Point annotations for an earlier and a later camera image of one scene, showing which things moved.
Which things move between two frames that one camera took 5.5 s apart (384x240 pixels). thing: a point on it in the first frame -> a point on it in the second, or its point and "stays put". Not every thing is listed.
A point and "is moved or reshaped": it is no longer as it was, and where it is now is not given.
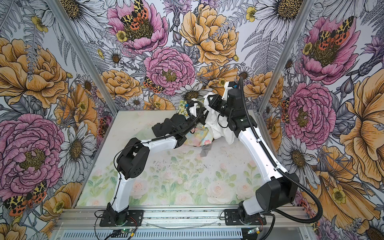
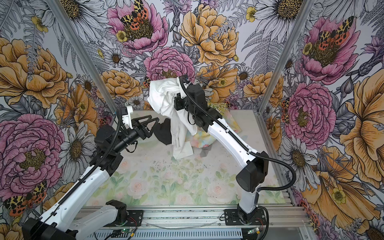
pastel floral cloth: x=200 y=136 stays put
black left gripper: x=200 y=113 -> x=146 y=132
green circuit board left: x=125 y=230 stays put
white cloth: x=211 y=116 is moved or reshaped
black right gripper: x=214 y=103 -> x=177 y=105
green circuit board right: x=253 y=231 stays put
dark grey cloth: x=168 y=126 stays put
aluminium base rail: x=185 y=217 stays put
